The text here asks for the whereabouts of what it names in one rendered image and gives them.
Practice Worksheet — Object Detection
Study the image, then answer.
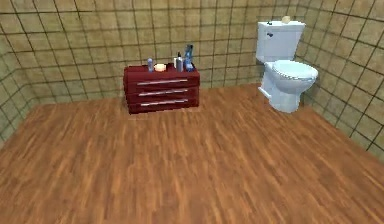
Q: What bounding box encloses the dark red chest of drawers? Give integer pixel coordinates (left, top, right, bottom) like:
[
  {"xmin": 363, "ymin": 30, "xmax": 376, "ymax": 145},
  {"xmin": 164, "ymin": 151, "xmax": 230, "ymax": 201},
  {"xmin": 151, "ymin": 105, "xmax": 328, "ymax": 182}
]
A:
[{"xmin": 122, "ymin": 63, "xmax": 201, "ymax": 116}]

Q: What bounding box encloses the grey pump bottle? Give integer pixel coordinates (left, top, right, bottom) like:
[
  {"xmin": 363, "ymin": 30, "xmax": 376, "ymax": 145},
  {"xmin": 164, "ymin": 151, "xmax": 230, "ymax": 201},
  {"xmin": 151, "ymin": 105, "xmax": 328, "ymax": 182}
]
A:
[{"xmin": 173, "ymin": 51, "xmax": 185, "ymax": 73}]

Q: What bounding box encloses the tall blue spray bottle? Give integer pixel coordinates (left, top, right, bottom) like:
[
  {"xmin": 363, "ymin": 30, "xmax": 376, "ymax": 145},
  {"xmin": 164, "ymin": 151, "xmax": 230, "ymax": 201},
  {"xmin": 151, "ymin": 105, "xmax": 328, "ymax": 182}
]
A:
[{"xmin": 183, "ymin": 43, "xmax": 196, "ymax": 73}]

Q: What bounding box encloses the white toilet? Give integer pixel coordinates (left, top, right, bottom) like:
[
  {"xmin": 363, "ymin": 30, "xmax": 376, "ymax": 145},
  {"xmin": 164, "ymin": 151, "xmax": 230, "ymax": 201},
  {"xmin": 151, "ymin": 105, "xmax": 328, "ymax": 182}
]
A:
[{"xmin": 255, "ymin": 20, "xmax": 319, "ymax": 114}]

